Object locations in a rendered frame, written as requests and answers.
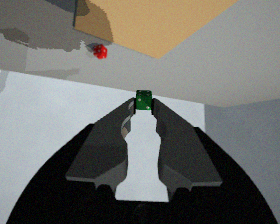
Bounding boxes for green die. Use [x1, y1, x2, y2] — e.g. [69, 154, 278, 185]
[136, 90, 152, 110]

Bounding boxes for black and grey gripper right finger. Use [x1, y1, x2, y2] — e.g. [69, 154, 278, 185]
[151, 98, 278, 224]

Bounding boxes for red die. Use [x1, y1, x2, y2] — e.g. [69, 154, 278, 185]
[94, 44, 107, 59]

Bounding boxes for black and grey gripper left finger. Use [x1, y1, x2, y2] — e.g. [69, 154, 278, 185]
[6, 97, 136, 224]

